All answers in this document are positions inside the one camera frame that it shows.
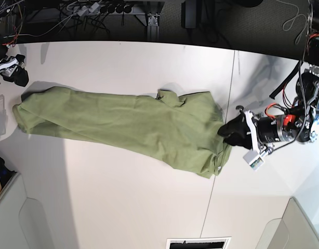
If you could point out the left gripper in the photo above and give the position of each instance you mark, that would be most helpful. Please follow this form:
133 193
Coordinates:
258 133

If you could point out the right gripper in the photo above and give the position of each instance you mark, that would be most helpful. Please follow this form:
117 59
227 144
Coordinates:
12 70

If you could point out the green t-shirt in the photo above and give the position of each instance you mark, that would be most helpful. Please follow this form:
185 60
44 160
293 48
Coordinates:
181 131

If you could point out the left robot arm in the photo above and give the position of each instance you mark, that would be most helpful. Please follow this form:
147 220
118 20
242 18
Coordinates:
300 89

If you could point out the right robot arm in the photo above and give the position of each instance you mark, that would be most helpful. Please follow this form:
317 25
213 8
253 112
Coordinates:
11 24

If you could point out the white power strip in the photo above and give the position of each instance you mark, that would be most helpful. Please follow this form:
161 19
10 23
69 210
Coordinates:
96 8

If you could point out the black power brick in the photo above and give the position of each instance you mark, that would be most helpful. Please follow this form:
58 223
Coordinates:
189 14

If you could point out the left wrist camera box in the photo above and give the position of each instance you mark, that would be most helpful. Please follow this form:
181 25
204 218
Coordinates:
254 159

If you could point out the aluminium table leg post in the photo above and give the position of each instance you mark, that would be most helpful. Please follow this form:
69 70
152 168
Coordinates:
153 28

